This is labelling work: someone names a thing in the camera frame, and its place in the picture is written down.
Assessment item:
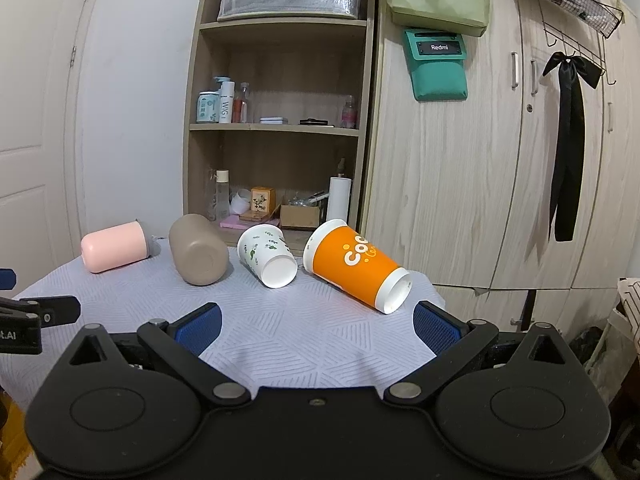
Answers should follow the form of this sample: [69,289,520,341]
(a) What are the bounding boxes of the small cardboard box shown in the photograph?
[280,205,320,230]

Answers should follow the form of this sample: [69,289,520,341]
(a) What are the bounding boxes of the orange paper cup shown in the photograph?
[303,219,412,314]

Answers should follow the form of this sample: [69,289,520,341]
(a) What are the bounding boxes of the wooden floral box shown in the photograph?
[250,186,277,216]

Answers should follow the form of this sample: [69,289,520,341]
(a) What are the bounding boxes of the teal pouch with label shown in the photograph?
[402,28,468,102]

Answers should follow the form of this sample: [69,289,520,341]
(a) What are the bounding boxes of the red spray bottle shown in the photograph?
[232,82,250,124]

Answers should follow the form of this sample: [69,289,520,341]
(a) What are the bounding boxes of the white pump bottle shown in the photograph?
[214,76,235,124]

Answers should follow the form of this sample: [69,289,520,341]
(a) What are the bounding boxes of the white patterned tablecloth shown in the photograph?
[1,242,445,408]

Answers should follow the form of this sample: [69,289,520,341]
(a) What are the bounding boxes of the teal wipes pack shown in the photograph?
[195,91,219,124]

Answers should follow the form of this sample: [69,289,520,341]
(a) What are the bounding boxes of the clear bottle beige cap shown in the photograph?
[215,169,230,222]

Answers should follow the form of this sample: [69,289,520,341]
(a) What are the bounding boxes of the wooden wardrobe with handles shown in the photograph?
[363,0,639,335]

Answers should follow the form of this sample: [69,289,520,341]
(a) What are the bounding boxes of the taupe plastic cup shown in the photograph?
[168,214,229,286]

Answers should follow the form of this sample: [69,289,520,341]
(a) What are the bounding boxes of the white floral paper cup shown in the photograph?
[238,224,297,289]

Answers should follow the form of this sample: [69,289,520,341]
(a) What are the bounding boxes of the pink small bottle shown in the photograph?
[341,96,357,129]

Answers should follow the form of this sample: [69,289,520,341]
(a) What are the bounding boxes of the white paper towel roll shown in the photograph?
[326,177,352,221]

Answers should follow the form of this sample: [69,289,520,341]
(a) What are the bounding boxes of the pink plastic cup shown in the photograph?
[80,221,149,274]

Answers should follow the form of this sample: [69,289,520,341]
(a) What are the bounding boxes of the white door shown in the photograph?
[1,0,88,294]

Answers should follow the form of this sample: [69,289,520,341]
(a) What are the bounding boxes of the wooden open shelf unit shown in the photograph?
[182,0,378,228]

